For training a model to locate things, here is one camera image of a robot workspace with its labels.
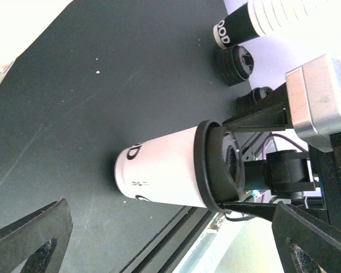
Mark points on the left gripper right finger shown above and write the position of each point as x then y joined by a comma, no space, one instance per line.
304,242

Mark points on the black plastic cup lid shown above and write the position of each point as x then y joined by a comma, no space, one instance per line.
218,165

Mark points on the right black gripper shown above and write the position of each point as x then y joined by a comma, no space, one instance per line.
309,102

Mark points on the cream bear paper bag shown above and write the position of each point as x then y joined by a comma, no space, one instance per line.
21,23

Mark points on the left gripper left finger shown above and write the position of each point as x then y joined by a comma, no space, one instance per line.
38,241

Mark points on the black cup lid stack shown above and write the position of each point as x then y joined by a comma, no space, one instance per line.
236,64

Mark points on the white paper coffee cup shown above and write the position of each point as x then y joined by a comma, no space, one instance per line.
160,170

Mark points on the stack of white cups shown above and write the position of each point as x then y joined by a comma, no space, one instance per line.
255,19

